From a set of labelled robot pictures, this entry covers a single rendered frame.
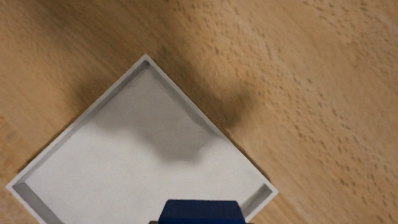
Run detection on blue block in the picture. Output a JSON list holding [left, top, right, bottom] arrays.
[[158, 199, 246, 224]]

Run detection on grey shallow tray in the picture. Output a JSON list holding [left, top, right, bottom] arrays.
[[5, 53, 279, 224]]

